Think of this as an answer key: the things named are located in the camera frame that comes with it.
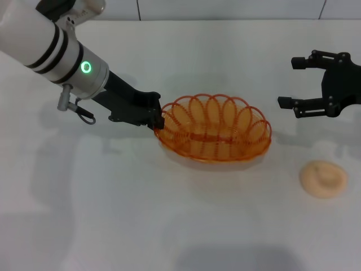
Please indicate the pale round bread bun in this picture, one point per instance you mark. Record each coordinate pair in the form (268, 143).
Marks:
(324, 179)

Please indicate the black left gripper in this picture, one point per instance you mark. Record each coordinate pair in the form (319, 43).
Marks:
(118, 93)

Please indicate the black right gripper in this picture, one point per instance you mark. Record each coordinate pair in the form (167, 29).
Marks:
(344, 84)

